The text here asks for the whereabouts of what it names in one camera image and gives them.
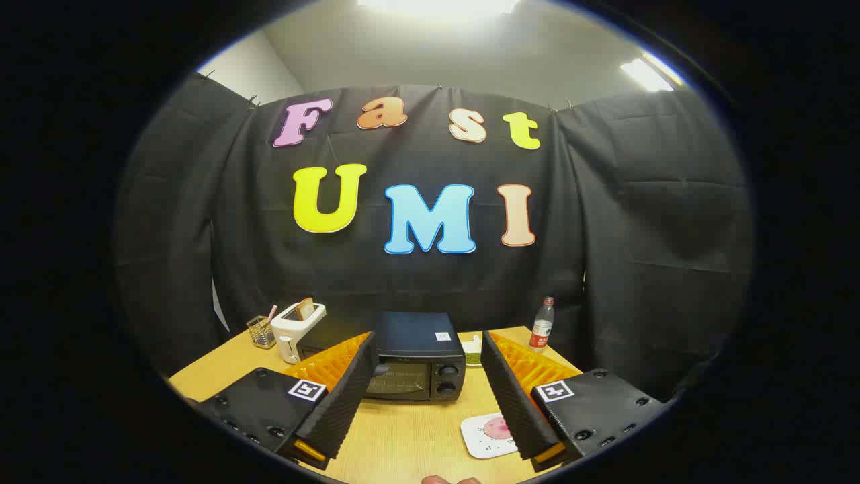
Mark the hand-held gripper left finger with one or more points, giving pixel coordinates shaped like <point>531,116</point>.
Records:
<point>346,403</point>

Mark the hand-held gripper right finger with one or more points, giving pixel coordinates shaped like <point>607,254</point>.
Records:
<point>514,403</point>

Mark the pink round food slice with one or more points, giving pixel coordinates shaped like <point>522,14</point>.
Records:
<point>496,427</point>

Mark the white square plate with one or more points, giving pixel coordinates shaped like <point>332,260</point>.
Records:
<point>477,440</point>

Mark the black toaster oven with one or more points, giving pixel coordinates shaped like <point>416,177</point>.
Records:
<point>416,336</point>

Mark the white pop-up toaster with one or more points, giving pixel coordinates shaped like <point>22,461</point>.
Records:
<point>292,333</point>

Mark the white divided bean dish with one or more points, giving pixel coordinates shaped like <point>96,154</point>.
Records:
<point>472,349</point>

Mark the plastic water bottle red label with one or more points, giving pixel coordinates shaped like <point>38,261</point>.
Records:
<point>541,333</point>

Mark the brown bread slice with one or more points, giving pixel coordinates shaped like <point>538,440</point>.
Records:
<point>306,309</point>

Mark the pink stick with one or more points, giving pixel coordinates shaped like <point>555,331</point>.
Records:
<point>271,314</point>

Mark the narrow ceiling light panel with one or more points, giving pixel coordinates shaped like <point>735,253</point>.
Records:
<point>648,74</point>

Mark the wide ceiling light panel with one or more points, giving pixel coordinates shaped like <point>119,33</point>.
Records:
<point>437,5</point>

